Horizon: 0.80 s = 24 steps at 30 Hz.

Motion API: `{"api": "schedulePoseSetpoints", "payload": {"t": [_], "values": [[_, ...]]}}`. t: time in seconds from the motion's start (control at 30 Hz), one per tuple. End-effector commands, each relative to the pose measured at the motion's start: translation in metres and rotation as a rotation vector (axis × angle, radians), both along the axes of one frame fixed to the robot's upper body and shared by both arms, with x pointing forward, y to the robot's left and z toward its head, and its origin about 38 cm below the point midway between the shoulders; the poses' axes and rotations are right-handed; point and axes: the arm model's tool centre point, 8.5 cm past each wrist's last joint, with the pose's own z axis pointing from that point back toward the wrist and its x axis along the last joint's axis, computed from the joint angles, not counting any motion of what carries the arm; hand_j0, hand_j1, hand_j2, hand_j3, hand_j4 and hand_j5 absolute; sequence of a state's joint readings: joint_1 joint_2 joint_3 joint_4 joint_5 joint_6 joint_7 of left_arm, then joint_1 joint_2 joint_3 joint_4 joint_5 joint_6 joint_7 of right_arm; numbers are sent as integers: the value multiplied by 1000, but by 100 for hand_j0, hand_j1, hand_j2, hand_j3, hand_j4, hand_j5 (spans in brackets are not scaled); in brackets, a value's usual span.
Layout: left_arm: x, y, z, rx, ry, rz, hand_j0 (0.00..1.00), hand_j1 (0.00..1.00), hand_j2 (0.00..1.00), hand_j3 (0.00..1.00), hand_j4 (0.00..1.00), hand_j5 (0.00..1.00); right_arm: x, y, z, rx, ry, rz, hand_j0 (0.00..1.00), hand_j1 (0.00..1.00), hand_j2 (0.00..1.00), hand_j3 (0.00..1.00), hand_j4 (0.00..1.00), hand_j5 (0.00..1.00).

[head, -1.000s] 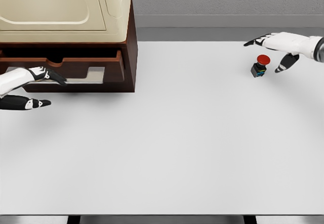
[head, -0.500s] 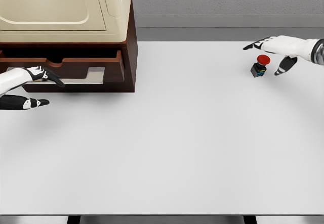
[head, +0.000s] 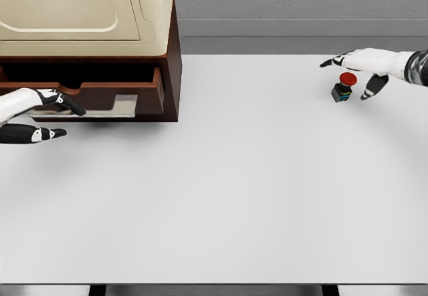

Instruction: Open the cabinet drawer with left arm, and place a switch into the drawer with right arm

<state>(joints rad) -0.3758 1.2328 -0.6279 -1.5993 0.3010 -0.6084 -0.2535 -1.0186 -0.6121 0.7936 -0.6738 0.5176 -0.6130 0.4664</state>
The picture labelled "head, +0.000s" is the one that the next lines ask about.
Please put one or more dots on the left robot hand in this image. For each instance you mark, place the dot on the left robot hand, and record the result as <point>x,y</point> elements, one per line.
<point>23,99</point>

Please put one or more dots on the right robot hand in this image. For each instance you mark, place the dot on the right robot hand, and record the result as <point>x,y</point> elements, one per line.
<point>368,60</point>

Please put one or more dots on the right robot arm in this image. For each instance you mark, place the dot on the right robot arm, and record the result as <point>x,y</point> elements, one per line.
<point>414,67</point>

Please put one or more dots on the brown cabinet with cream top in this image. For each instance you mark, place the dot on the brown cabinet with cream top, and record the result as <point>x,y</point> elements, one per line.
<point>83,15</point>

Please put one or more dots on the red button switch black base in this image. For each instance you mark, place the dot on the red button switch black base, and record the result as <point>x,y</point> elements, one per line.
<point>343,87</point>

